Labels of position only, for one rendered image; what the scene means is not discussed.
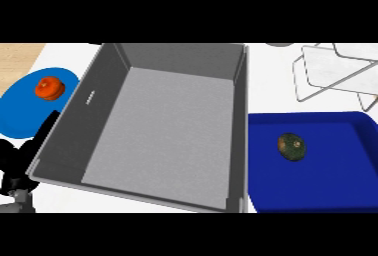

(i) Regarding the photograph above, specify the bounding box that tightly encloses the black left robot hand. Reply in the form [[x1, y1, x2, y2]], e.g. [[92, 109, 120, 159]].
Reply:
[[0, 109, 62, 197]]

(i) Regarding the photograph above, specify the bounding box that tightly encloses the dark green can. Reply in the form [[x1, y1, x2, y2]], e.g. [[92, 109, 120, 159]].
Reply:
[[277, 132, 309, 163]]

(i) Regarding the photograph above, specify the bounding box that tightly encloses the dark blue tray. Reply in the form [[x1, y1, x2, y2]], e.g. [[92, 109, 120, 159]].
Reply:
[[247, 111, 378, 214]]

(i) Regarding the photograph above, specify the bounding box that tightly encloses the blue oval plate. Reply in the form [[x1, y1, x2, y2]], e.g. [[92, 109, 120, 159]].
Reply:
[[0, 67, 82, 140]]

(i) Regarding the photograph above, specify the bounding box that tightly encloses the orange round vegetable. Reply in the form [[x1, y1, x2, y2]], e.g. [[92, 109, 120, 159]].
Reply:
[[34, 76, 67, 102]]

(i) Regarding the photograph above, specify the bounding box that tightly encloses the grey sink basin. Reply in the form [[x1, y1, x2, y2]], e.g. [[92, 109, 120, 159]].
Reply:
[[26, 42, 251, 214]]

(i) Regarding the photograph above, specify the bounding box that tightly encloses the white tiered wire shelf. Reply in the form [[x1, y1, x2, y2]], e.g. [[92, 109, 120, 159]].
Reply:
[[291, 42, 378, 113]]

